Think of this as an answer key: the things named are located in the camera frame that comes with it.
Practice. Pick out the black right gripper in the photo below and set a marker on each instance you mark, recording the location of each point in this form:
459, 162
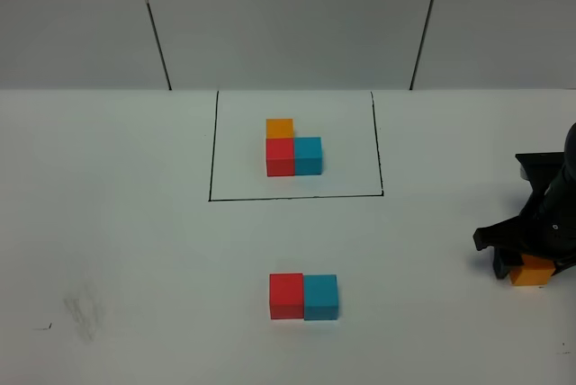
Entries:
544, 228

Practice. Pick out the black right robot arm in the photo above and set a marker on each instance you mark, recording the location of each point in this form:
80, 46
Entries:
550, 171

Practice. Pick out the blue template cube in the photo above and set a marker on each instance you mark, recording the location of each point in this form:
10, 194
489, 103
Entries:
308, 156

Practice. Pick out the red template cube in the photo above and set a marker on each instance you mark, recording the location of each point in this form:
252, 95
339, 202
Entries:
279, 157

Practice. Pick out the orange template cube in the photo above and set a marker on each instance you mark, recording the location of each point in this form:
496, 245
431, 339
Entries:
279, 128

